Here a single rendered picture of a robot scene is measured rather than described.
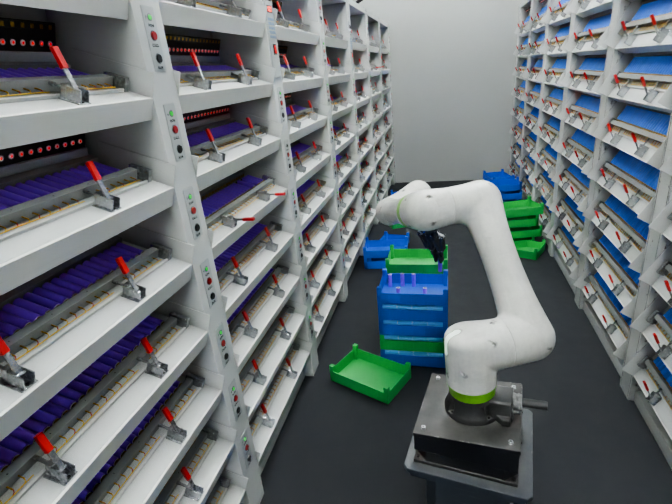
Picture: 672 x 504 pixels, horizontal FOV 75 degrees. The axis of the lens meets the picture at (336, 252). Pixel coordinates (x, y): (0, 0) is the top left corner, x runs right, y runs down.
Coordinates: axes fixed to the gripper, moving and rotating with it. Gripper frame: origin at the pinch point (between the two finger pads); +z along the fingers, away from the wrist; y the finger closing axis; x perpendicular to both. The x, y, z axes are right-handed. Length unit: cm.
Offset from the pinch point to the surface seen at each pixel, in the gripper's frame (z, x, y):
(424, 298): 6.0, 19.7, -2.8
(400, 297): 3.7, 24.3, 6.0
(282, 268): -30, 48, 38
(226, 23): -117, 29, 20
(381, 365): 32, 45, 13
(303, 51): -79, -42, 77
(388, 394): 21, 59, -4
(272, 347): -19, 76, 24
